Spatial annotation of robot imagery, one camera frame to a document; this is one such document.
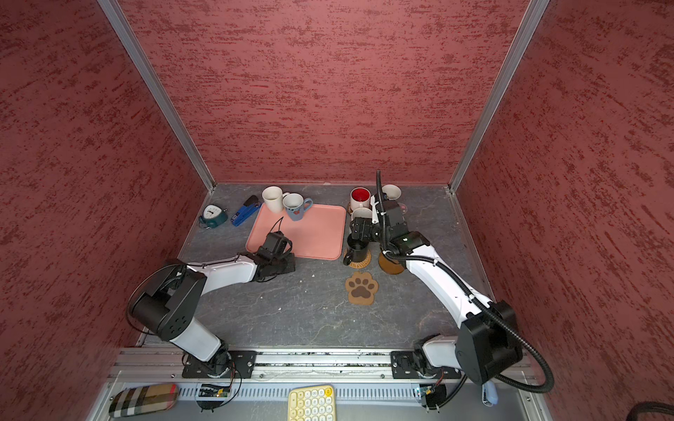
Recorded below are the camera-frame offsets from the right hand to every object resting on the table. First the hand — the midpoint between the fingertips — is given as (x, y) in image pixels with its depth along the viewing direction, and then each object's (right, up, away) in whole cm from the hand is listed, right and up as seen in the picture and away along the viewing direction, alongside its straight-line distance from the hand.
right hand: (359, 229), depth 83 cm
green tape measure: (-59, +4, +21) cm, 62 cm away
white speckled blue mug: (-24, +8, +18) cm, 31 cm away
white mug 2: (+2, +5, +18) cm, 19 cm away
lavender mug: (+18, +15, +38) cm, 45 cm away
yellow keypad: (-12, -44, -16) cm, 49 cm away
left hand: (-24, -15, +12) cm, 31 cm away
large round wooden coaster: (+11, -15, +12) cm, 22 cm away
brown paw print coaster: (+1, -21, +7) cm, 22 cm away
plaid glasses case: (-57, -43, -16) cm, 74 cm away
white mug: (-35, +12, +26) cm, 46 cm away
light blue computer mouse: (+34, -43, -16) cm, 57 cm away
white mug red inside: (+2, +12, +27) cm, 30 cm away
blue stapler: (-46, +8, +27) cm, 54 cm away
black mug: (0, -9, +13) cm, 16 cm away
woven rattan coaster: (0, -14, +12) cm, 19 cm away
